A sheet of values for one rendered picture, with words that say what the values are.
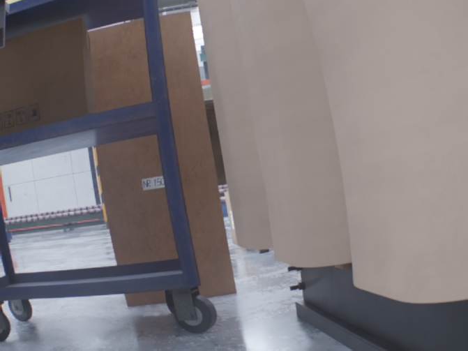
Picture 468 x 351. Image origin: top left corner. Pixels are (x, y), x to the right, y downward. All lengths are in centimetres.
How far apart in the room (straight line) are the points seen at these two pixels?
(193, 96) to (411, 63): 175
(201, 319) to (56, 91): 65
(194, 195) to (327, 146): 134
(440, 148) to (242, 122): 90
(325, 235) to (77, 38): 98
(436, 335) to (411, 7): 46
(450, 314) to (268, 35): 48
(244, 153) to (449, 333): 73
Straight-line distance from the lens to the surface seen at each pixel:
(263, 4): 95
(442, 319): 79
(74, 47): 169
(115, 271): 201
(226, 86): 138
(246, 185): 135
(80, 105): 166
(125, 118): 158
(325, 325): 135
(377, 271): 60
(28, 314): 202
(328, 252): 90
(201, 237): 219
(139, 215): 218
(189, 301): 159
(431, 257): 50
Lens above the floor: 33
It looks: 2 degrees up
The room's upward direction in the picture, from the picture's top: 9 degrees counter-clockwise
